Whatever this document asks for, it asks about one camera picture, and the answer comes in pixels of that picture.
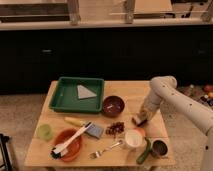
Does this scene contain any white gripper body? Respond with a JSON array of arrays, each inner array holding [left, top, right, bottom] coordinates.
[[139, 90, 162, 121]]

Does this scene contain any wood-backed felt eraser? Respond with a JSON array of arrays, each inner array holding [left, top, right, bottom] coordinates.
[[132, 116, 147, 127]]

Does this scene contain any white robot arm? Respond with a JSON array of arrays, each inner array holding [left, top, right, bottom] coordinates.
[[138, 76, 213, 171]]

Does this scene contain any orange small lid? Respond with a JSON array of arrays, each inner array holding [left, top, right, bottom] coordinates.
[[135, 127, 146, 137]]

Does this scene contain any dark red bowl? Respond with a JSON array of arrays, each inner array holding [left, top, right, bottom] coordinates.
[[102, 96, 125, 118]]

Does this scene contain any white cup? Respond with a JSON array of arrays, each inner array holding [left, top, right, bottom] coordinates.
[[124, 129, 143, 149]]

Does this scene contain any metal tin can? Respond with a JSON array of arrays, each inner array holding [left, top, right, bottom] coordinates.
[[151, 140, 168, 158]]

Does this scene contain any green cucumber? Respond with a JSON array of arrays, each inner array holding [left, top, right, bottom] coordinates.
[[136, 138, 151, 165]]

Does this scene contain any blue grey sponge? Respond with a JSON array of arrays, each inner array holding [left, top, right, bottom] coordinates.
[[86, 124, 104, 139]]

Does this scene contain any grey triangular cloth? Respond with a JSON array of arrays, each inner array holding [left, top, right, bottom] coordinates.
[[77, 85, 96, 99]]

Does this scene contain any silver fork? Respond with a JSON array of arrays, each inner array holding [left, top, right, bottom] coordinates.
[[89, 140, 123, 159]]

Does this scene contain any green plastic tray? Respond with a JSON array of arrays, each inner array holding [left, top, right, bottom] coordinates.
[[49, 77, 104, 113]]

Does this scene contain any orange bowl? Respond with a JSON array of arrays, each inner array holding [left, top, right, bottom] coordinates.
[[54, 129, 83, 162]]

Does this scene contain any light green small cup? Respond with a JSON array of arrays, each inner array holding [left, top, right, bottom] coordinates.
[[36, 124, 53, 141]]

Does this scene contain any black stand on floor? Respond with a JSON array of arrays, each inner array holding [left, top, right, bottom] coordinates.
[[0, 133, 13, 171]]

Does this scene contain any white handled black brush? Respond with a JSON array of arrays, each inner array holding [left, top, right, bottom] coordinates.
[[51, 122, 92, 159]]

